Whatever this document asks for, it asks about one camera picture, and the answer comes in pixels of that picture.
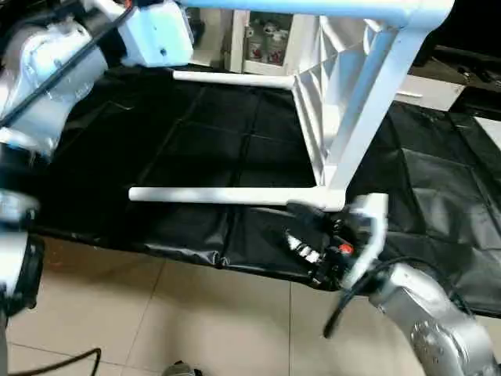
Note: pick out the white plastic table leg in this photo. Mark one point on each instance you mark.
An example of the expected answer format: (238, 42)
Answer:
(313, 8)
(227, 196)
(231, 78)

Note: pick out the white plastic table top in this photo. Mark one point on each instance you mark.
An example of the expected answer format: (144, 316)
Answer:
(344, 102)

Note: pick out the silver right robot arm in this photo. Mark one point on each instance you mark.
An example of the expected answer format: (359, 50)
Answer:
(438, 321)

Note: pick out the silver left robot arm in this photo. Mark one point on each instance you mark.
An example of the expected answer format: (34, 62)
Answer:
(47, 70)

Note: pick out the black work mat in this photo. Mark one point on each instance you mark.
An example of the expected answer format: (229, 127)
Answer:
(196, 141)

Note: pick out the white drawer unit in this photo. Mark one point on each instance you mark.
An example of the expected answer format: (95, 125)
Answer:
(430, 86)

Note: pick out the white glass-door cabinet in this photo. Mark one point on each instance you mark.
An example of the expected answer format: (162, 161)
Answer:
(266, 39)

